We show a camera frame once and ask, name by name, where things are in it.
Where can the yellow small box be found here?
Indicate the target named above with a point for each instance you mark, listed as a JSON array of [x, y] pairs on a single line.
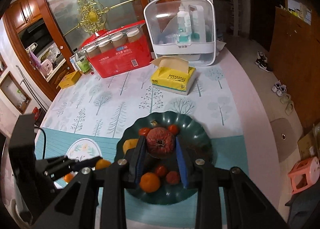
[[70, 79]]

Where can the small yellow-orange tomato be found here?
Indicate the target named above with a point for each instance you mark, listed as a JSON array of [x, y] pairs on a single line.
[[102, 164]]

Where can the green label bottle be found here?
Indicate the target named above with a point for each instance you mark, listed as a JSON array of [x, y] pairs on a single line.
[[82, 62]]

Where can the small red tomato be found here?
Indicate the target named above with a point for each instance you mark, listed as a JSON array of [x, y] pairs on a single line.
[[160, 171]]

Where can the wrinkled red fruit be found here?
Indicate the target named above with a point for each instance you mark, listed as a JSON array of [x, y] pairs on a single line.
[[160, 142]]

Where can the yellow tissue pack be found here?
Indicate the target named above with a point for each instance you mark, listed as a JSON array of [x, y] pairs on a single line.
[[173, 75]]

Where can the dark green scalloped plate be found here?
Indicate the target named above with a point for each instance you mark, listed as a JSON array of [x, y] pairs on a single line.
[[193, 135]]

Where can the red cherry tomato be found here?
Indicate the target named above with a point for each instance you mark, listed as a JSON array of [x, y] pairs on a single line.
[[174, 129]]

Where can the white clear storage case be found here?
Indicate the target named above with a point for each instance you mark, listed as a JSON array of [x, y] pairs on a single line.
[[184, 29]]

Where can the pink plastic stool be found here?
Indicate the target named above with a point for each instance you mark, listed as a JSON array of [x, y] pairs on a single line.
[[304, 174]]

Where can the red packaged box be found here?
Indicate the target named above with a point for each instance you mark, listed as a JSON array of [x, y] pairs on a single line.
[[118, 51]]

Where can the small orange kumquat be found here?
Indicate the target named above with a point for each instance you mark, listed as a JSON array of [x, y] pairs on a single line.
[[68, 177]]

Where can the yellow lemon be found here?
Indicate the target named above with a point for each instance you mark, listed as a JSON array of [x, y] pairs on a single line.
[[129, 144]]

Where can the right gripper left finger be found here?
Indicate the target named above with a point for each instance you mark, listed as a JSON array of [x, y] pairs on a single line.
[[76, 205]]

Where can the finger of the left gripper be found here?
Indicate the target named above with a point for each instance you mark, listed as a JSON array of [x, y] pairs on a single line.
[[63, 166]]

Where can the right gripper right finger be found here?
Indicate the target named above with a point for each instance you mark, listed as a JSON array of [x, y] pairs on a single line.
[[224, 193]]

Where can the orange mandarin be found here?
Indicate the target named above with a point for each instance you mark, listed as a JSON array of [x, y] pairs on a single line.
[[149, 182]]

